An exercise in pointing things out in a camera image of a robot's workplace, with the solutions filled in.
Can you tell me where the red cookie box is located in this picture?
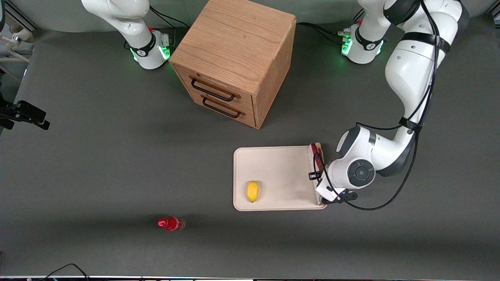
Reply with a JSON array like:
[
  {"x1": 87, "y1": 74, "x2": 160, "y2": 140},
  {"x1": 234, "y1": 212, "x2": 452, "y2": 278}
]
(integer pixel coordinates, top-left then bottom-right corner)
[{"x1": 308, "y1": 142, "x2": 325, "y2": 174}]

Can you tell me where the white rectangular tray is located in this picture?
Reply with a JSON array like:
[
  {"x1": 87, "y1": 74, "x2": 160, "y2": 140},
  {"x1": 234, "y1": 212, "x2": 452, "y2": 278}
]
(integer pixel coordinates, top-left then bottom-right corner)
[{"x1": 233, "y1": 146, "x2": 328, "y2": 212}]

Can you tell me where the yellow lemon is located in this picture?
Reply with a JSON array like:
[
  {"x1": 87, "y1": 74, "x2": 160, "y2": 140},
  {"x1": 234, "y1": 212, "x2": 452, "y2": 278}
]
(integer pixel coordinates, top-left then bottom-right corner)
[{"x1": 247, "y1": 180, "x2": 260, "y2": 203}]

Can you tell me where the white metal stand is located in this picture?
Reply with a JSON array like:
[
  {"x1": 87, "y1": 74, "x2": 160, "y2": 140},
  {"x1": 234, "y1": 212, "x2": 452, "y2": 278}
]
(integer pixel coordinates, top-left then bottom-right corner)
[{"x1": 0, "y1": 24, "x2": 36, "y2": 84}]

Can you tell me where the wooden drawer front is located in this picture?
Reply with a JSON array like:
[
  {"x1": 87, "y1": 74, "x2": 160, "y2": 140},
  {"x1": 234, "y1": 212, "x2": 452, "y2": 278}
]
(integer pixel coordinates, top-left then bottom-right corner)
[
  {"x1": 173, "y1": 64, "x2": 255, "y2": 114},
  {"x1": 183, "y1": 84, "x2": 257, "y2": 128}
]

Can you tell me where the red soda bottle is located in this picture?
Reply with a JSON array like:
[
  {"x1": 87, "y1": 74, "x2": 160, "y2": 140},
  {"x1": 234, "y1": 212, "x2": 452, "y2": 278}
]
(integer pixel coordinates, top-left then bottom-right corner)
[{"x1": 157, "y1": 216, "x2": 186, "y2": 232}]

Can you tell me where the wooden drawer cabinet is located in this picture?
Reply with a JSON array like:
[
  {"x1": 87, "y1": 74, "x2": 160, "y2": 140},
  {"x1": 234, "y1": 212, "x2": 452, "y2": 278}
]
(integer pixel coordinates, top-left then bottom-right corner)
[{"x1": 169, "y1": 0, "x2": 296, "y2": 130}]

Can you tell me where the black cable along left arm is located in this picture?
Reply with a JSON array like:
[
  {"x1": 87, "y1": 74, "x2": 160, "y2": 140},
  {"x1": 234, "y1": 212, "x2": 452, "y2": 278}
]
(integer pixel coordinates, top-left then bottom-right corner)
[{"x1": 312, "y1": 0, "x2": 440, "y2": 212}]

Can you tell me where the grey aluminium frame rail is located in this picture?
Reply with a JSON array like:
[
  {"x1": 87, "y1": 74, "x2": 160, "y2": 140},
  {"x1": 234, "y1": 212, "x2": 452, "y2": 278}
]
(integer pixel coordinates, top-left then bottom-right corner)
[{"x1": 0, "y1": 7, "x2": 39, "y2": 32}]

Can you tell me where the black cable strap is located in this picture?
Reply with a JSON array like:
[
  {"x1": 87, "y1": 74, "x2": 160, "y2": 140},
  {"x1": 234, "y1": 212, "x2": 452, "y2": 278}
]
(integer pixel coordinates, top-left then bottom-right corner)
[
  {"x1": 402, "y1": 32, "x2": 451, "y2": 50},
  {"x1": 399, "y1": 117, "x2": 423, "y2": 132}
]

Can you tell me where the black metal drawer handle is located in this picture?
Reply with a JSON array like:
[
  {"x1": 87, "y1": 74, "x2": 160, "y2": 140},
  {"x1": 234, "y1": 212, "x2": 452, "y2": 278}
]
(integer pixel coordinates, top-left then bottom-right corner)
[
  {"x1": 190, "y1": 77, "x2": 239, "y2": 102},
  {"x1": 201, "y1": 96, "x2": 245, "y2": 119}
]

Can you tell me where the black left arm base cable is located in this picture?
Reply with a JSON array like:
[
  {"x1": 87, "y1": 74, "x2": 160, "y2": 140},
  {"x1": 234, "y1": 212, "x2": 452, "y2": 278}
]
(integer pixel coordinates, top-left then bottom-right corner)
[{"x1": 296, "y1": 22, "x2": 345, "y2": 43}]

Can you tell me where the black arm base cable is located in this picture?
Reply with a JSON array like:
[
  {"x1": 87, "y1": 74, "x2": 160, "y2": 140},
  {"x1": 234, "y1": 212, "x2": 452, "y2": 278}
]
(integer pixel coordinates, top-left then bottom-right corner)
[
  {"x1": 149, "y1": 5, "x2": 190, "y2": 44},
  {"x1": 296, "y1": 22, "x2": 345, "y2": 43}
]

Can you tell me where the thin black looped table cable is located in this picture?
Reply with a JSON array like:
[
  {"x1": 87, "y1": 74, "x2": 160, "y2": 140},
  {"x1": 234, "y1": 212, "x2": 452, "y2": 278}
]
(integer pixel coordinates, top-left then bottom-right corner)
[{"x1": 39, "y1": 263, "x2": 91, "y2": 281}]

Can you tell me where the black right arm base cable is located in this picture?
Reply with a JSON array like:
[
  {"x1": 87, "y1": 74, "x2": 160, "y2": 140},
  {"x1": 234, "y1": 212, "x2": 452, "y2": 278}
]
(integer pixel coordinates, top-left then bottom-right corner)
[{"x1": 149, "y1": 5, "x2": 190, "y2": 44}]

